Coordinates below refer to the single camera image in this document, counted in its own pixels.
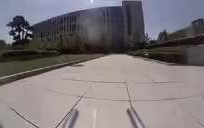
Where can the low brown building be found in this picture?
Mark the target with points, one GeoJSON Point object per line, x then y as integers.
{"type": "Point", "coordinates": [198, 26]}

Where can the row of small trees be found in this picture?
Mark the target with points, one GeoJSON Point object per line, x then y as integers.
{"type": "Point", "coordinates": [56, 42]}

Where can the large curved grey building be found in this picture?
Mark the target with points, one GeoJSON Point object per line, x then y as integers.
{"type": "Point", "coordinates": [100, 23]}

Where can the low green hedge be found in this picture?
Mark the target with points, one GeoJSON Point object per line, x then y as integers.
{"type": "Point", "coordinates": [23, 53]}

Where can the pale concrete slab plaza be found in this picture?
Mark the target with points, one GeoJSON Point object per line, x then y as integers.
{"type": "Point", "coordinates": [116, 70]}

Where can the concrete kerb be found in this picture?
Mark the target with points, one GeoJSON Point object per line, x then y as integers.
{"type": "Point", "coordinates": [30, 72]}

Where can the low concrete wall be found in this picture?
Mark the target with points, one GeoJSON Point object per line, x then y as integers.
{"type": "Point", "coordinates": [198, 55]}

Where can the green grass lawn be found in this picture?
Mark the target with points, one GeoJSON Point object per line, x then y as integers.
{"type": "Point", "coordinates": [20, 66]}

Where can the tall dark tree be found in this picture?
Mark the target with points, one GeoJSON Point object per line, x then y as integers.
{"type": "Point", "coordinates": [20, 28]}

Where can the robot's own part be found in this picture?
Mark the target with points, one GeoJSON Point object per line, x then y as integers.
{"type": "Point", "coordinates": [70, 119]}
{"type": "Point", "coordinates": [135, 118]}

